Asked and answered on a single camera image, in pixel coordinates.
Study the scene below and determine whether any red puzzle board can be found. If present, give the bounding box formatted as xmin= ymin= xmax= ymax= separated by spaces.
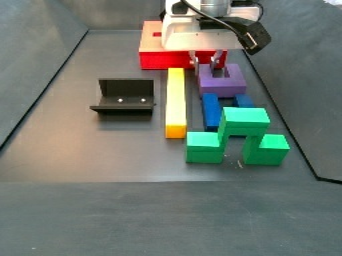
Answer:
xmin=137 ymin=20 xmax=228 ymax=71

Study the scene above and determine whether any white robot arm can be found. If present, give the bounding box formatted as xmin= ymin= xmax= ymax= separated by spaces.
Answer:
xmin=161 ymin=0 xmax=264 ymax=69

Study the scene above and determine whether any yellow long bar block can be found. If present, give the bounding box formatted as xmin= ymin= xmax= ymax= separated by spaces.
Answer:
xmin=165 ymin=68 xmax=187 ymax=139

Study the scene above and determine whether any black cable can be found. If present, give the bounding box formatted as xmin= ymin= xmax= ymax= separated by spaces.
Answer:
xmin=179 ymin=0 xmax=257 ymax=46

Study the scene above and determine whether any blue U-shaped block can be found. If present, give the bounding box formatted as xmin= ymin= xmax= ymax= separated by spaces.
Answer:
xmin=201 ymin=93 xmax=253 ymax=132

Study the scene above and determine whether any black angle fixture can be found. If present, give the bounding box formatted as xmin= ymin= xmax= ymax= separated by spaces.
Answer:
xmin=89 ymin=78 xmax=155 ymax=113

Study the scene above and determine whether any green stepped arch block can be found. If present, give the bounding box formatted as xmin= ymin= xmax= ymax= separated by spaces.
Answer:
xmin=185 ymin=107 xmax=289 ymax=166

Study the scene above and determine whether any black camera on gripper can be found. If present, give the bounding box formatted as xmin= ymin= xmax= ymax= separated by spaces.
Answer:
xmin=199 ymin=17 xmax=271 ymax=55

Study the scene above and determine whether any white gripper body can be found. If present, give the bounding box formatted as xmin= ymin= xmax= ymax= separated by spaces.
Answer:
xmin=160 ymin=0 xmax=261 ymax=51

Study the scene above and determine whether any purple U-shaped block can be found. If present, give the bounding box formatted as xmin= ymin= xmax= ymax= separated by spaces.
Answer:
xmin=197 ymin=64 xmax=247 ymax=98

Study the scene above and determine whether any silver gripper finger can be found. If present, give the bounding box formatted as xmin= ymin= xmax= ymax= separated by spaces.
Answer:
xmin=188 ymin=50 xmax=199 ymax=76
xmin=209 ymin=50 xmax=223 ymax=70

